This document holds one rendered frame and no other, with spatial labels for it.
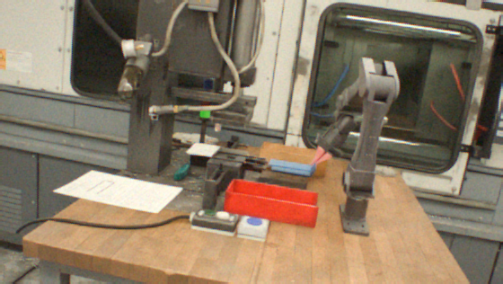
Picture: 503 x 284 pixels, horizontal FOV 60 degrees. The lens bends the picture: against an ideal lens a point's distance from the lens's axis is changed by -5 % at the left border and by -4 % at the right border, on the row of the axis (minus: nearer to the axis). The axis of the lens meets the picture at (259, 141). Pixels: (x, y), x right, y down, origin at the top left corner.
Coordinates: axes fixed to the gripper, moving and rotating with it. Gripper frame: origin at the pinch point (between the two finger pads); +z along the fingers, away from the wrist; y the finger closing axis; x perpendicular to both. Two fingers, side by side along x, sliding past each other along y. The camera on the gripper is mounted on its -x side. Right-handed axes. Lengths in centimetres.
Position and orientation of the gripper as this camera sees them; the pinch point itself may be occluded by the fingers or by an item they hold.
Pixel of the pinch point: (313, 164)
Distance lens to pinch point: 151.8
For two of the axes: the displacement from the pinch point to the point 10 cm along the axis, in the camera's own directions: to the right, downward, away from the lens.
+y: -7.9, -6.2, -0.2
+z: -6.0, 7.6, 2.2
